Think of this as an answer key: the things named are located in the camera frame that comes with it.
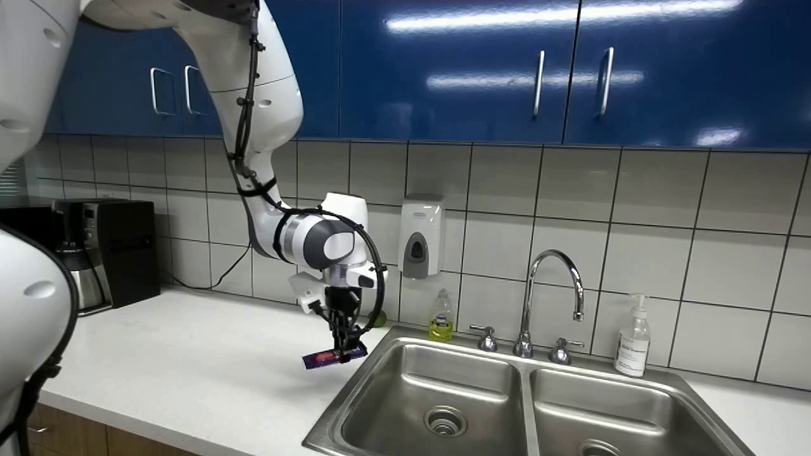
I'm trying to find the yellow dish soap bottle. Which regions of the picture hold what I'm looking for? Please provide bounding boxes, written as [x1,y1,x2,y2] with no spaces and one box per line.
[426,286,456,344]

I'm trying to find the black box appliance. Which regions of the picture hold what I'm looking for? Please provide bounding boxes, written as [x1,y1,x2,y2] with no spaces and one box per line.
[86,199,162,310]

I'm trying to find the silver cabinet door handle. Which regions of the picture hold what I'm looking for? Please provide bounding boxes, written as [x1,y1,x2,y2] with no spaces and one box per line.
[148,63,172,118]
[182,63,205,118]
[532,48,548,123]
[597,47,616,119]

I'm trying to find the blue upper cabinets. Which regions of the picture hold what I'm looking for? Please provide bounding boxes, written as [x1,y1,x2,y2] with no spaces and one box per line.
[562,0,811,156]

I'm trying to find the black power cord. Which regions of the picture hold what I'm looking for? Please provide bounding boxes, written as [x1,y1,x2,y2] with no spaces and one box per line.
[210,240,255,295]

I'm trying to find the drip coffee maker with carafe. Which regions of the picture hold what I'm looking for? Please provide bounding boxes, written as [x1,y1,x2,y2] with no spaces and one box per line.
[0,201,103,316]

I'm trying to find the white wall soap dispenser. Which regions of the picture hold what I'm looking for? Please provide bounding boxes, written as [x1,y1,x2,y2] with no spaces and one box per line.
[397,199,447,282]

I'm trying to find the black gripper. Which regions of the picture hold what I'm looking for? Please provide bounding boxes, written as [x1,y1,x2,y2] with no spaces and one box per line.
[321,286,364,358]

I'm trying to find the white pump soap bottle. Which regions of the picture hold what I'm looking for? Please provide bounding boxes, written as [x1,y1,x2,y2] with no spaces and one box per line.
[614,295,654,380]

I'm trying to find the wooden base cabinet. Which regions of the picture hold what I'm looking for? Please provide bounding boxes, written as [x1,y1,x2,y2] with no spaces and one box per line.
[23,403,198,456]

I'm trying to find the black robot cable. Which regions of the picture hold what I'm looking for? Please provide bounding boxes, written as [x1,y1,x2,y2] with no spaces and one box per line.
[225,9,387,338]

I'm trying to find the stainless steel double sink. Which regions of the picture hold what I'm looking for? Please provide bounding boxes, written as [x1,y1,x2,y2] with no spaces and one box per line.
[301,327,755,456]

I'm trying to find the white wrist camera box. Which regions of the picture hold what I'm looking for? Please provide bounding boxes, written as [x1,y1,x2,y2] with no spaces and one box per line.
[288,271,326,315]

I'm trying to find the chrome gooseneck faucet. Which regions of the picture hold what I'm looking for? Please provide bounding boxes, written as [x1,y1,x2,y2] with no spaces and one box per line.
[513,248,589,360]

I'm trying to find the blue cabinet door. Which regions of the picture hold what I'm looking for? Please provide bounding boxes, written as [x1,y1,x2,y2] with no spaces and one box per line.
[335,0,584,147]
[46,16,184,137]
[172,0,343,143]

